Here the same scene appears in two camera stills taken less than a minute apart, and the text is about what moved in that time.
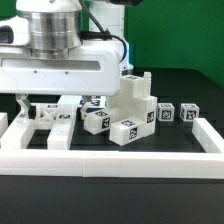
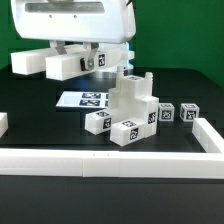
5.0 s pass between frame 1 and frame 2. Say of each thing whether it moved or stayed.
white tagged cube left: stayed
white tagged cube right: stayed
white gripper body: moved
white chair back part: moved
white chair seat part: stayed
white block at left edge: stayed
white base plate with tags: stayed
